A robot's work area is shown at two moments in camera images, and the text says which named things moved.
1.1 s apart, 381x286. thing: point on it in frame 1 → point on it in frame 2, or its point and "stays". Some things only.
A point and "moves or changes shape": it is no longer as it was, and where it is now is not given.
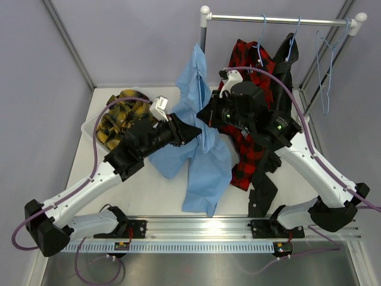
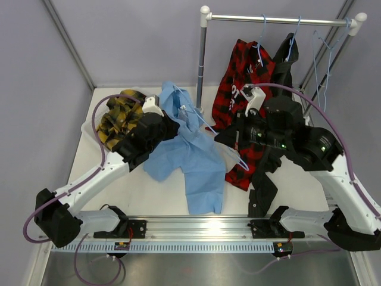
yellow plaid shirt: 111,127 stays
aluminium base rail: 228,227 stays
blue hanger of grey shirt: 293,39 stays
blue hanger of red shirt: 258,46 stays
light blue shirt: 205,156 moves or changes shape
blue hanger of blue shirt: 201,107 → 193,110
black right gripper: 209,114 → 228,136
